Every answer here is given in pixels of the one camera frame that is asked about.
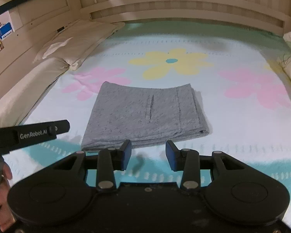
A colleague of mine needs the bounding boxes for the person left hand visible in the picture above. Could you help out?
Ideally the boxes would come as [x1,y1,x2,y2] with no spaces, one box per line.
[0,163,15,232]

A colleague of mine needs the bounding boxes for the beige pillow far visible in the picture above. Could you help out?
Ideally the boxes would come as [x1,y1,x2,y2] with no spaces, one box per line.
[33,19,125,70]

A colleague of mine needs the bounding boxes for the beige pillow near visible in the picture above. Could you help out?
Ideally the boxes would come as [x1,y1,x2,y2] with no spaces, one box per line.
[0,57,69,128]

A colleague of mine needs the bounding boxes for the floral bed sheet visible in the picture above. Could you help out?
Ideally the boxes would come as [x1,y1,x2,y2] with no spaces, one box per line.
[5,22,291,227]

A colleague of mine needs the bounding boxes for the beige pillow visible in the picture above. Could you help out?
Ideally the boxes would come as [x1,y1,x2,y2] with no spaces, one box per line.
[0,57,69,128]
[33,19,125,70]

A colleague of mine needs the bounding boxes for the grey speckled pants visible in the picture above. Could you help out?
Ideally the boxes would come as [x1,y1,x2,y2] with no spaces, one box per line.
[81,82,210,151]

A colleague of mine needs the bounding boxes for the cream wooden bed frame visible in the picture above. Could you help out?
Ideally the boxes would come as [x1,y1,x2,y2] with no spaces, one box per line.
[0,0,291,88]

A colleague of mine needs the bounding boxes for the blue white box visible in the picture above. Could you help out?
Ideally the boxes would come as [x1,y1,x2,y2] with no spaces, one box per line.
[0,22,13,40]

